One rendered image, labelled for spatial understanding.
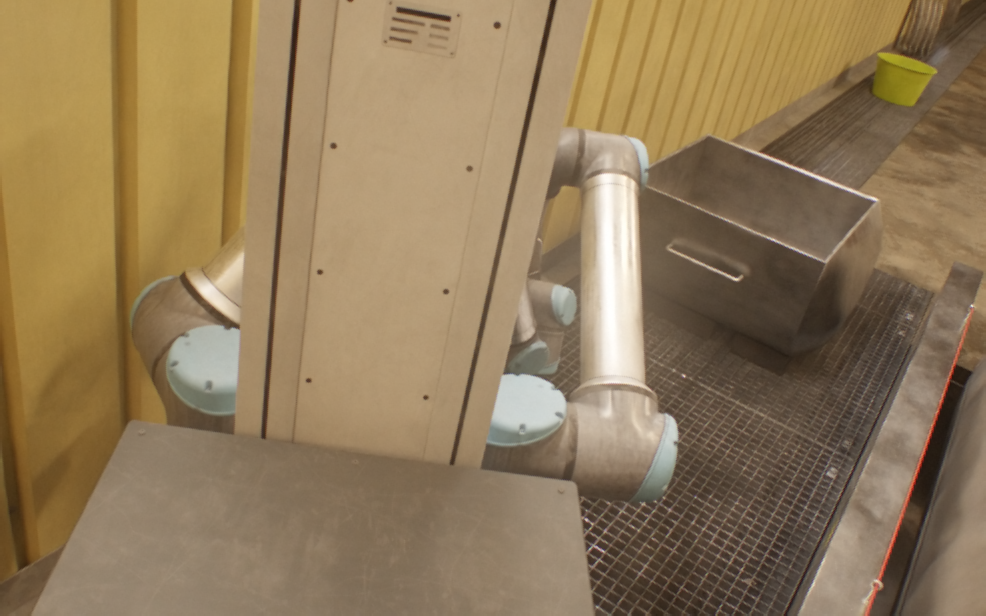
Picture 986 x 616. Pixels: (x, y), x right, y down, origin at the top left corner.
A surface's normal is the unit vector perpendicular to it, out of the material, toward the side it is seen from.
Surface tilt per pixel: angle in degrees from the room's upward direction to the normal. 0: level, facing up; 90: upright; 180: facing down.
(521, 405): 5
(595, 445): 43
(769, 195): 90
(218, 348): 5
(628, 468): 68
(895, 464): 1
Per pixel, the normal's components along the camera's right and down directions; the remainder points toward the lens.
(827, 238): -0.55, 0.36
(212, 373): 0.22, -0.80
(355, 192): 0.01, 0.51
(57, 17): 0.82, 0.41
